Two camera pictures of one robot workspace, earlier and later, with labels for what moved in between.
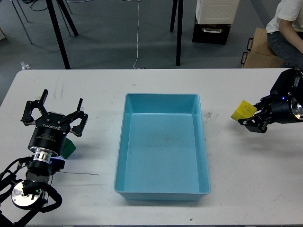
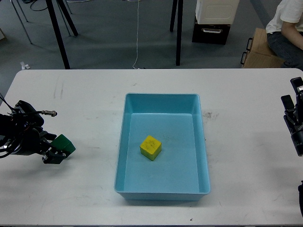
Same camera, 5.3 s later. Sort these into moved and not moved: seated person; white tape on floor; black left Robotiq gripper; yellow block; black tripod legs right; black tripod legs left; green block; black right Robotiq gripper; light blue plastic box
Moved: yellow block; black left Robotiq gripper; black right Robotiq gripper
Not moved: seated person; black tripod legs left; light blue plastic box; white tape on floor; black tripod legs right; green block
